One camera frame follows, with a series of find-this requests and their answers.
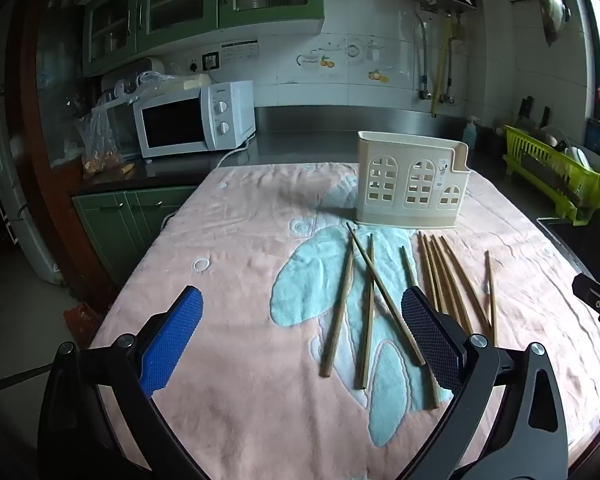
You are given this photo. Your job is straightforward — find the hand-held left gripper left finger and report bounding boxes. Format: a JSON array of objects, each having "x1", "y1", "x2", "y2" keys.
[{"x1": 37, "y1": 285, "x2": 211, "y2": 480}]

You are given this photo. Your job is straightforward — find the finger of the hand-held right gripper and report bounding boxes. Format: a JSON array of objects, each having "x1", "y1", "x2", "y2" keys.
[{"x1": 571, "y1": 272, "x2": 600, "y2": 352}]

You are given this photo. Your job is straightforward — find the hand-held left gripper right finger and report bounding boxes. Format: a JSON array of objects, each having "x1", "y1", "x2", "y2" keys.
[{"x1": 400, "y1": 286, "x2": 571, "y2": 480}]

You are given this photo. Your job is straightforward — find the wooden chopstick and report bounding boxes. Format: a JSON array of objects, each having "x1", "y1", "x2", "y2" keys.
[
  {"x1": 400, "y1": 245, "x2": 441, "y2": 409},
  {"x1": 357, "y1": 233, "x2": 377, "y2": 391},
  {"x1": 484, "y1": 250, "x2": 497, "y2": 338},
  {"x1": 429, "y1": 235, "x2": 465, "y2": 326},
  {"x1": 417, "y1": 231, "x2": 442, "y2": 313},
  {"x1": 320, "y1": 241, "x2": 356, "y2": 378},
  {"x1": 346, "y1": 222, "x2": 427, "y2": 367},
  {"x1": 423, "y1": 234, "x2": 453, "y2": 316},
  {"x1": 433, "y1": 236, "x2": 477, "y2": 336}
]

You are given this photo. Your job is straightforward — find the chopsticks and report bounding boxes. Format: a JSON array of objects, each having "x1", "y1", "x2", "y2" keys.
[{"x1": 440, "y1": 235, "x2": 493, "y2": 336}]

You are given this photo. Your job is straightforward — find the cream plastic chopstick holder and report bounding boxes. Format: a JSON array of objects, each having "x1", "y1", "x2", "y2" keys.
[{"x1": 355, "y1": 131, "x2": 472, "y2": 230}]

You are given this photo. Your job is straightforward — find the steel kitchen sink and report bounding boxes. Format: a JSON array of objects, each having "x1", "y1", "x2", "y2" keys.
[{"x1": 536, "y1": 216, "x2": 600, "y2": 286}]

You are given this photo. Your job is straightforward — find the pink and blue blanket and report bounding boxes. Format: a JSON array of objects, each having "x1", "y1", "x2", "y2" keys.
[{"x1": 86, "y1": 161, "x2": 600, "y2": 480}]

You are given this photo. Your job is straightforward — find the red bag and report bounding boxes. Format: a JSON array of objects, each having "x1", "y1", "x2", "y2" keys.
[{"x1": 61, "y1": 301, "x2": 105, "y2": 348}]

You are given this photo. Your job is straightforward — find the green base cabinet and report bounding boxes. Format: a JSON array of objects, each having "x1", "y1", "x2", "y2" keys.
[{"x1": 71, "y1": 185, "x2": 199, "y2": 293}]

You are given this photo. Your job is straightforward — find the white plates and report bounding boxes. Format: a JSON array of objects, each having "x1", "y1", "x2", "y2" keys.
[{"x1": 562, "y1": 144, "x2": 592, "y2": 171}]

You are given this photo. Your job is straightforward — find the green plastic dish rack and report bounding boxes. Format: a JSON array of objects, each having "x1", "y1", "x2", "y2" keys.
[{"x1": 502, "y1": 124, "x2": 600, "y2": 224}]

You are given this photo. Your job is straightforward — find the clear soap pump bottle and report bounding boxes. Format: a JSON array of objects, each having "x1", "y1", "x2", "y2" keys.
[{"x1": 461, "y1": 115, "x2": 482, "y2": 152}]

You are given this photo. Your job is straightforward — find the clear plastic food bag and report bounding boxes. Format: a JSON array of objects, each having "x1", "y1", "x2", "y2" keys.
[{"x1": 76, "y1": 102, "x2": 133, "y2": 177}]

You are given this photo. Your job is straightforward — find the white microwave oven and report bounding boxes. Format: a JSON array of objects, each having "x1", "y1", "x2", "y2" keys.
[{"x1": 132, "y1": 80, "x2": 257, "y2": 160}]

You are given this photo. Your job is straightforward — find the silver refrigerator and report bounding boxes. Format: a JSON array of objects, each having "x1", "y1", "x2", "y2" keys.
[{"x1": 0, "y1": 85, "x2": 68, "y2": 287}]

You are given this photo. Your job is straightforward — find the crumpled clear plastic bag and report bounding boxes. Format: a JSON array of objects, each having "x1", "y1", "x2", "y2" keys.
[{"x1": 125, "y1": 71, "x2": 212, "y2": 101}]

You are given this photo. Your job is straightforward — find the yellow gas pipe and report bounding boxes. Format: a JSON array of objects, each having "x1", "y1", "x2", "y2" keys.
[{"x1": 430, "y1": 16, "x2": 453, "y2": 117}]

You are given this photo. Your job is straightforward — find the hanging metal wok lid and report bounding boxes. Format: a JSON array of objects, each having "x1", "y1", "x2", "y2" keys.
[{"x1": 527, "y1": 0, "x2": 572, "y2": 49}]

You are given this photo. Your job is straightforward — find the black floor cable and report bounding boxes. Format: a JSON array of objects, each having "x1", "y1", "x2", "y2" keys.
[{"x1": 0, "y1": 364, "x2": 56, "y2": 397}]

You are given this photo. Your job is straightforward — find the white microwave power cable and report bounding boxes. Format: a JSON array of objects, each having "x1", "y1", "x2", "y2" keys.
[{"x1": 216, "y1": 132, "x2": 253, "y2": 170}]

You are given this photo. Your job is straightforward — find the grey flexible hose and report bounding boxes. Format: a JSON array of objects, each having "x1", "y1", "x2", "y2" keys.
[
  {"x1": 414, "y1": 10, "x2": 431, "y2": 102},
  {"x1": 442, "y1": 25, "x2": 458, "y2": 106}
]

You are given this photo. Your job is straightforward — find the white wall appliance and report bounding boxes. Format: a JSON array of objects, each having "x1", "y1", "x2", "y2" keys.
[{"x1": 128, "y1": 56, "x2": 167, "y2": 81}]

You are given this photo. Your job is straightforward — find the white wall notice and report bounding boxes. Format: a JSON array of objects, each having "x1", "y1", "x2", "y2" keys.
[{"x1": 220, "y1": 39, "x2": 260, "y2": 64}]

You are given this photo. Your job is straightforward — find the green wall cabinet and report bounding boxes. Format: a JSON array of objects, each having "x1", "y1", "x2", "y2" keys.
[{"x1": 74, "y1": 0, "x2": 327, "y2": 79}]

